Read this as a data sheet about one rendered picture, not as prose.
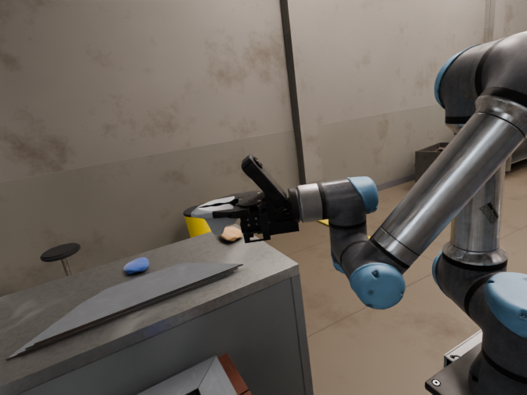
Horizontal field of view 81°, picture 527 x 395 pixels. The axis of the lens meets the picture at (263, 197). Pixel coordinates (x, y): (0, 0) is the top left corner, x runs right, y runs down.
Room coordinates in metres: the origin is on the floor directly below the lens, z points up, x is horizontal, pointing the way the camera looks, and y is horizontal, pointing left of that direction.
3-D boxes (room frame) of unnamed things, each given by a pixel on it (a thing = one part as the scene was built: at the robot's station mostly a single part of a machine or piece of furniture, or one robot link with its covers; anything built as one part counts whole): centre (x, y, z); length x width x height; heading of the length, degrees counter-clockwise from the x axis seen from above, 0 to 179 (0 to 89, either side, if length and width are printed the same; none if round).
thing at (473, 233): (0.58, -0.43, 1.41); 0.15 x 0.12 x 0.55; 179
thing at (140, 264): (1.20, 0.58, 1.07); 0.12 x 0.10 x 0.03; 26
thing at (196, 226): (3.42, 0.74, 0.31); 0.41 x 0.39 x 0.63; 114
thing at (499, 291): (0.45, -0.43, 1.20); 0.13 x 0.12 x 0.14; 179
